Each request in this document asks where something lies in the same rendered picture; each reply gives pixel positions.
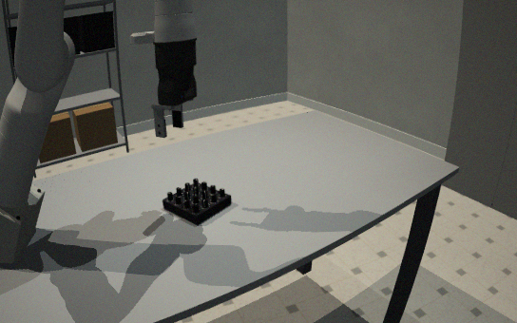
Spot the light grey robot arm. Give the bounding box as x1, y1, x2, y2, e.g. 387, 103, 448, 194
0, 0, 193, 208

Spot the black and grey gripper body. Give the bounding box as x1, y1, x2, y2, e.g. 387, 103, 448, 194
130, 12, 197, 106

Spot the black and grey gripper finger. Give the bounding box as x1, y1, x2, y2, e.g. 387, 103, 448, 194
172, 104, 183, 128
151, 103, 175, 138

